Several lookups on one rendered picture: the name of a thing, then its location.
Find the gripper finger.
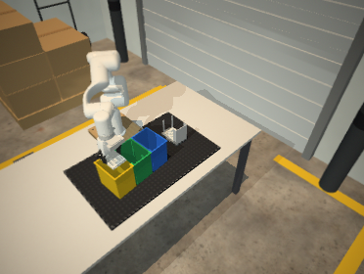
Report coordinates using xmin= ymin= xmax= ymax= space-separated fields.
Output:
xmin=95 ymin=149 xmax=108 ymax=164
xmin=116 ymin=144 xmax=122 ymax=155

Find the green bin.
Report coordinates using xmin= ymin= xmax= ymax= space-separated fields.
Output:
xmin=120 ymin=138 xmax=153 ymax=185

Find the yellow open-top bin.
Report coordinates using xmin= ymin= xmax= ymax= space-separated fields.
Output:
xmin=94 ymin=160 xmax=136 ymax=199

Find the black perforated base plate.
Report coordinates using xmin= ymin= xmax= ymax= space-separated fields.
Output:
xmin=63 ymin=112 xmax=220 ymax=230

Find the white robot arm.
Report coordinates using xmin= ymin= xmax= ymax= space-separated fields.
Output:
xmin=83 ymin=51 xmax=129 ymax=152

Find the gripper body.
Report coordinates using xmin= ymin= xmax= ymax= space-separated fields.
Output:
xmin=97 ymin=137 xmax=111 ymax=156

